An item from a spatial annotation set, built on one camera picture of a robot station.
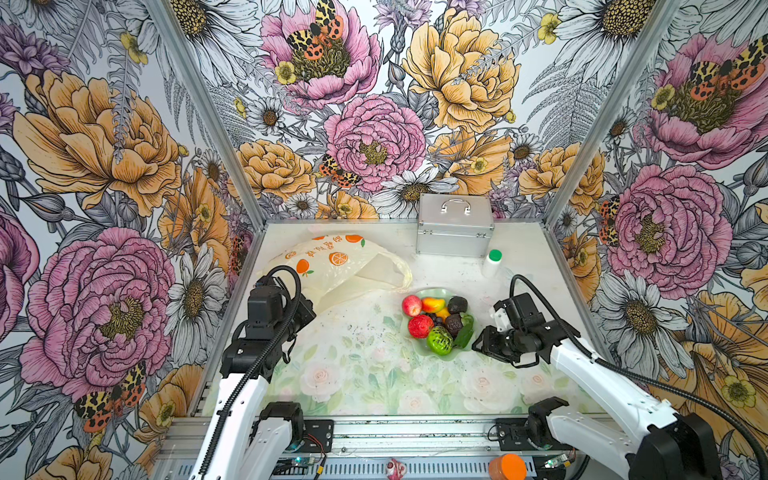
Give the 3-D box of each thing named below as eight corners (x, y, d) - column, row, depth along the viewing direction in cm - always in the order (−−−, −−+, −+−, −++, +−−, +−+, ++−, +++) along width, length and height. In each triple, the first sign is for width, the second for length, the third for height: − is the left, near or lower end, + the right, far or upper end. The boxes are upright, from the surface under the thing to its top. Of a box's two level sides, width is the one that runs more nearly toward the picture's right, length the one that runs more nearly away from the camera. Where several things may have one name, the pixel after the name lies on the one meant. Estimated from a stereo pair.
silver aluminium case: (417, 257, 113) (421, 225, 100) (414, 215, 127) (417, 183, 114) (486, 257, 113) (498, 225, 100) (475, 216, 127) (485, 183, 114)
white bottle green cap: (483, 277, 106) (489, 261, 99) (480, 265, 110) (486, 249, 103) (497, 277, 106) (504, 261, 99) (493, 265, 110) (500, 249, 103)
